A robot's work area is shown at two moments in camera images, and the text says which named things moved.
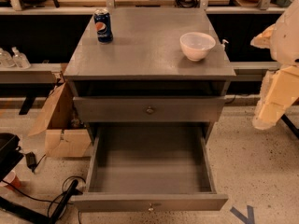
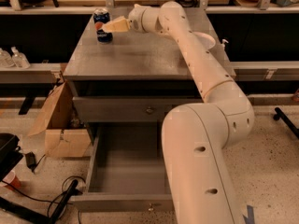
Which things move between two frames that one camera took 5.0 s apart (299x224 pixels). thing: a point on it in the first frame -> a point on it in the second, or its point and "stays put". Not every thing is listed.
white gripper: x=287 y=39 -> x=137 y=20
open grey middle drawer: x=149 y=167 stays put
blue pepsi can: x=103 y=24 stays put
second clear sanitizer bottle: x=6 y=59 stays put
